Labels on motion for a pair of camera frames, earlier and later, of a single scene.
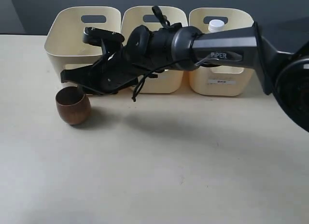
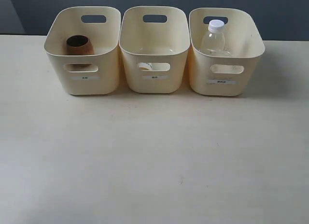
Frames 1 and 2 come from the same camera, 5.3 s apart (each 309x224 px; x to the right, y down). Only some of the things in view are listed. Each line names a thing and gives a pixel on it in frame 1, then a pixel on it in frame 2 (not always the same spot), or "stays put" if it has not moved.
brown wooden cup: (74, 107) -> (79, 45)
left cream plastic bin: (65, 48) stays put
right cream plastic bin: (223, 81) stays put
